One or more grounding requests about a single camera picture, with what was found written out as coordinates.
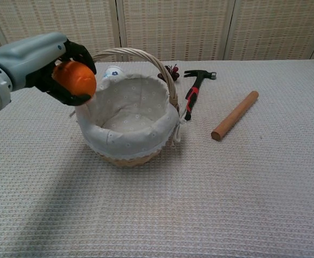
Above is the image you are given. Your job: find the woven folding screen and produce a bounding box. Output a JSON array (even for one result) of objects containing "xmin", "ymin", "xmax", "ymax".
[{"xmin": 0, "ymin": 0, "xmax": 314, "ymax": 65}]

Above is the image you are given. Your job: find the beige woven table cloth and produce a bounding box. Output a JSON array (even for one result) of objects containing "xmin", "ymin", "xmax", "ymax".
[{"xmin": 0, "ymin": 58, "xmax": 314, "ymax": 258}]

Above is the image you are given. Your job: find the white cup with blue flower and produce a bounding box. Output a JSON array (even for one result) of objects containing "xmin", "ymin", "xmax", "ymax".
[{"xmin": 102, "ymin": 66, "xmax": 125, "ymax": 81}]

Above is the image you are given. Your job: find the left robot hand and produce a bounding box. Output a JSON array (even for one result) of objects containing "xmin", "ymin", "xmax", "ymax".
[{"xmin": 0, "ymin": 32, "xmax": 97, "ymax": 106}]

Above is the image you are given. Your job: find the black and red claw hammer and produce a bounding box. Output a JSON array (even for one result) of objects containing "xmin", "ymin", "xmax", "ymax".
[{"xmin": 183, "ymin": 69, "xmax": 217, "ymax": 121}]

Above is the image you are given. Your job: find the dark red grape bunch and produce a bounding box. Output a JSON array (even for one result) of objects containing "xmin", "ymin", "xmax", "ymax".
[{"xmin": 157, "ymin": 63, "xmax": 180, "ymax": 82}]

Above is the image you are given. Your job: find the wicker basket with cloth liner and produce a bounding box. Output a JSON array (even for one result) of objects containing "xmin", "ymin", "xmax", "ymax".
[{"xmin": 68, "ymin": 47, "xmax": 188, "ymax": 168}]

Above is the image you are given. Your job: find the wooden rolling pin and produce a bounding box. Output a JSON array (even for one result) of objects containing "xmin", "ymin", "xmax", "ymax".
[{"xmin": 211, "ymin": 90, "xmax": 260, "ymax": 141}]

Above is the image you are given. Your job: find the orange fruit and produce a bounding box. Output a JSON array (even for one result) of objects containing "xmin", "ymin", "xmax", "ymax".
[{"xmin": 52, "ymin": 61, "xmax": 97, "ymax": 97}]

